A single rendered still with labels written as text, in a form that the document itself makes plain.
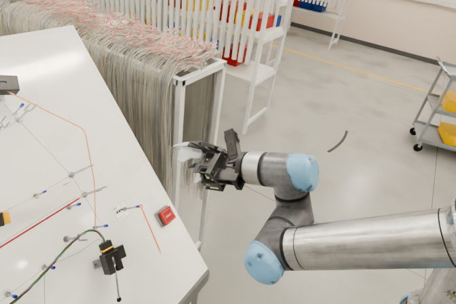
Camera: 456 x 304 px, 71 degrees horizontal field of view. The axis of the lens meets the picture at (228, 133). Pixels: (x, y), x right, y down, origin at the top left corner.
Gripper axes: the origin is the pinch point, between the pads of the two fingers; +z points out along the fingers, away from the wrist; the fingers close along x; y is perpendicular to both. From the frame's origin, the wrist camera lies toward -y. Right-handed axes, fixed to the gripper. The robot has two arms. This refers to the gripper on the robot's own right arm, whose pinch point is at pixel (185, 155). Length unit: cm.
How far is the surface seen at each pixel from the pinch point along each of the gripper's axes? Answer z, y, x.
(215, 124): 46, -59, 48
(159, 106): 46, -36, 14
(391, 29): 48, -692, 383
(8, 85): 37.9, 5.4, -31.7
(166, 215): 24.4, 5.0, 29.1
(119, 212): 31.3, 13.0, 16.3
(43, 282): 31, 39, 8
